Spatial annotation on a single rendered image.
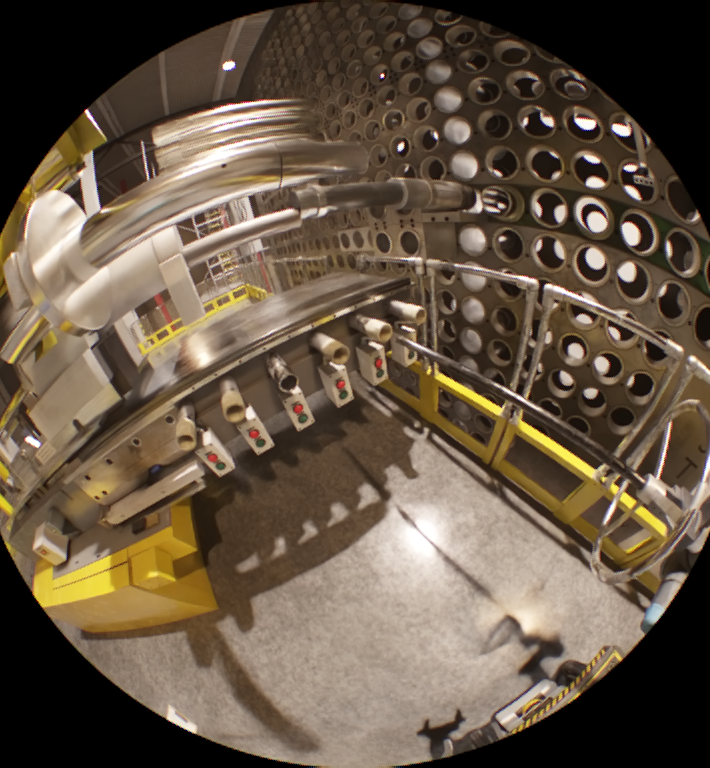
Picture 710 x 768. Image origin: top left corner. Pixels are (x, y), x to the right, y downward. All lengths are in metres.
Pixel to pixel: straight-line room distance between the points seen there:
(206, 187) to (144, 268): 0.38
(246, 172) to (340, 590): 1.49
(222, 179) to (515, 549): 1.65
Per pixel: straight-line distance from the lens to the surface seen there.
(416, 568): 1.22
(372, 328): 0.78
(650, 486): 0.58
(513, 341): 1.93
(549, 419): 0.53
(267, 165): 0.60
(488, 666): 1.34
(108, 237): 0.60
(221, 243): 0.91
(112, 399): 1.04
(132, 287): 0.88
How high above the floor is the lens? 1.21
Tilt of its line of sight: 38 degrees down
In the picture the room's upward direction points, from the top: 14 degrees counter-clockwise
